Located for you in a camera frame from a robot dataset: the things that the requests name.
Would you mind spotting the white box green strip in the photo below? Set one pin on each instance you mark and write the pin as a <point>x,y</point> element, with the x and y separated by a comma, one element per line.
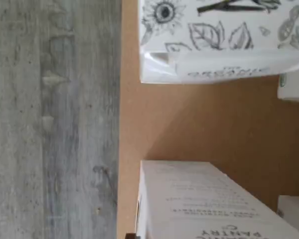
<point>189,194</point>

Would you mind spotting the white box pink strip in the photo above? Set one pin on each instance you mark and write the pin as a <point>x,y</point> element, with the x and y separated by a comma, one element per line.
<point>214,30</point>

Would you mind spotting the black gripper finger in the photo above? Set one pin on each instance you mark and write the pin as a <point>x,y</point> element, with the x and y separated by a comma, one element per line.
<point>132,236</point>

